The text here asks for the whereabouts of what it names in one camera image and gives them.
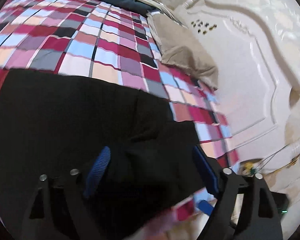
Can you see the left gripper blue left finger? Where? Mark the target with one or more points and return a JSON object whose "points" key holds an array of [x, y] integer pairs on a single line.
{"points": [[59, 207]]}

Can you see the plaid bed sheet mattress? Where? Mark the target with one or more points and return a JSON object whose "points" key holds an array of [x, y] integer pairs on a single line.
{"points": [[99, 40]]}

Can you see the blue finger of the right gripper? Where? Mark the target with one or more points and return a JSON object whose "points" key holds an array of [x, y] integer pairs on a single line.
{"points": [[205, 207]]}

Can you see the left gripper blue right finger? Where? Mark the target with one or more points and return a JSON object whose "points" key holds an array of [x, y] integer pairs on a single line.
{"points": [[245, 207]]}

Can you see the white carved headboard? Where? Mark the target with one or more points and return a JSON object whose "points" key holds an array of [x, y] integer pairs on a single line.
{"points": [[254, 85]]}

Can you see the black pants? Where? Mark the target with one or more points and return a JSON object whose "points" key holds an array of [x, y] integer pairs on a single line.
{"points": [[51, 124]]}

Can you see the beige pillow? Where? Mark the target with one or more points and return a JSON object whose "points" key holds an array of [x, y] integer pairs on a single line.
{"points": [[179, 48]]}

